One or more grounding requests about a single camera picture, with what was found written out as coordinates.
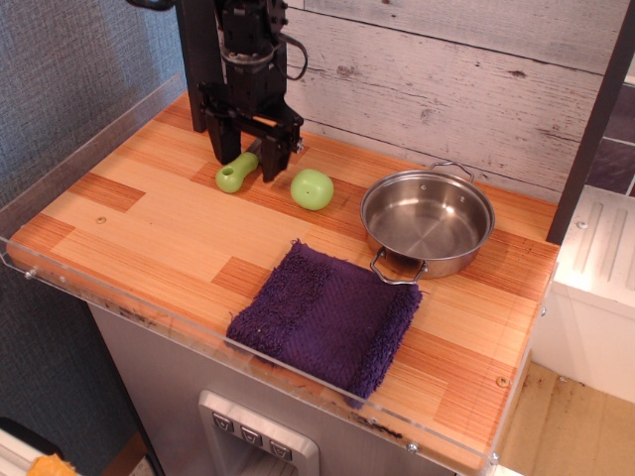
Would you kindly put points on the stainless steel pan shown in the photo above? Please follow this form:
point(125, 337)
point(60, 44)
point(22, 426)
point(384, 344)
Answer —
point(425, 224)

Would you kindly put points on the silver dispenser button panel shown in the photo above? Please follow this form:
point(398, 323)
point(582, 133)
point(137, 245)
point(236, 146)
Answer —
point(243, 442)

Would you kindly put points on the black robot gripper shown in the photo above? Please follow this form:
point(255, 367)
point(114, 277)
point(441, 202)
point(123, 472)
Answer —
point(251, 98)

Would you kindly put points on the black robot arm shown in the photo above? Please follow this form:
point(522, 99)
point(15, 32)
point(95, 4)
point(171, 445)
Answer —
point(244, 27)

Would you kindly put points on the dark vertical frame post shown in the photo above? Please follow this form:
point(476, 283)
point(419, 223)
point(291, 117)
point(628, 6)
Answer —
point(604, 103)

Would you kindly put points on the white toy sink cabinet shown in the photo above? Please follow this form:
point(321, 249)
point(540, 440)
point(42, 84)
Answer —
point(586, 327)

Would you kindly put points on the yellow object at corner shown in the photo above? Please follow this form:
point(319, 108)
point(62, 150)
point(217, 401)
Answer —
point(50, 465)

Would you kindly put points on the violet terry cloth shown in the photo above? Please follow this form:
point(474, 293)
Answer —
point(330, 319)

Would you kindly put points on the clear acrylic table guard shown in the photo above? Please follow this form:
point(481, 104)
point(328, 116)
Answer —
point(146, 236)

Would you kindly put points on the green handled grey spatula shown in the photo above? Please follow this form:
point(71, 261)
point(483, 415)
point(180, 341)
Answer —
point(232, 176)

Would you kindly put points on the green toy apple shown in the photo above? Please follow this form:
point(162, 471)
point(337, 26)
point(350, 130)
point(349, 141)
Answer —
point(312, 190)

